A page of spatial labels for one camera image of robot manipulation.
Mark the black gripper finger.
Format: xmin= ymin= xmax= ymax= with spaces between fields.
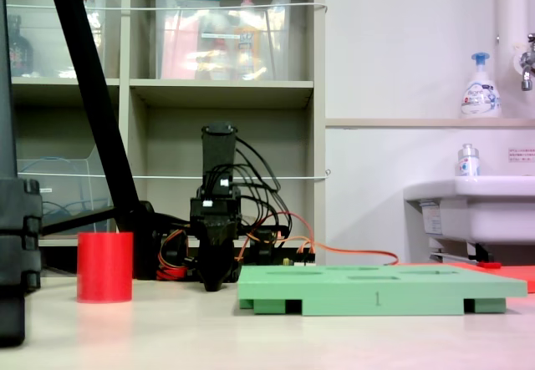
xmin=196 ymin=238 xmax=217 ymax=291
xmin=215 ymin=238 xmax=237 ymax=291

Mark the red cylinder block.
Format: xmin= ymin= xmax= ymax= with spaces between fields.
xmin=76 ymin=231 xmax=135 ymax=304

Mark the black table clamp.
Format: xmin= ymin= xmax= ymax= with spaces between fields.
xmin=246 ymin=221 xmax=290 ymax=265

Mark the beige shelf unit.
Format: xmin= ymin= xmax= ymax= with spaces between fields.
xmin=0 ymin=0 xmax=327 ymax=262

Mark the green shape sorting board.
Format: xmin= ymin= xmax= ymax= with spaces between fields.
xmin=237 ymin=264 xmax=528 ymax=317

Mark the clear bin with packets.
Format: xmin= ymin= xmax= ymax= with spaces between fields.
xmin=154 ymin=0 xmax=293 ymax=81

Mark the yellow bottle pink cap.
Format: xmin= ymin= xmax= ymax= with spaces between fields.
xmin=232 ymin=0 xmax=263 ymax=81

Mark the clear bin with bottles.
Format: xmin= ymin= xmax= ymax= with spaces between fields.
xmin=6 ymin=0 xmax=108 ymax=79

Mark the dark glass bottle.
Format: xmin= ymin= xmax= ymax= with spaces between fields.
xmin=7 ymin=14 xmax=34 ymax=78

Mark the small silver capped bottle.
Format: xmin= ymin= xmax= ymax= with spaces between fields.
xmin=455 ymin=143 xmax=482 ymax=178

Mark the white sink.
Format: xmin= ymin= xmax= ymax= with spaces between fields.
xmin=403 ymin=175 xmax=535 ymax=262

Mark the white foam soap dispenser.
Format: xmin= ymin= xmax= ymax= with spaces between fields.
xmin=461 ymin=51 xmax=502 ymax=119

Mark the white label red text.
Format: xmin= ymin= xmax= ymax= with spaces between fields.
xmin=507 ymin=147 xmax=535 ymax=164

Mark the metal faucet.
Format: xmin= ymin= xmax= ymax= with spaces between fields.
xmin=512 ymin=32 xmax=535 ymax=92

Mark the orange wire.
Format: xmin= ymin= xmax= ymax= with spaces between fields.
xmin=233 ymin=212 xmax=400 ymax=267

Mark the clear bin with blue cables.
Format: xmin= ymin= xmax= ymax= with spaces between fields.
xmin=16 ymin=144 xmax=116 ymax=225

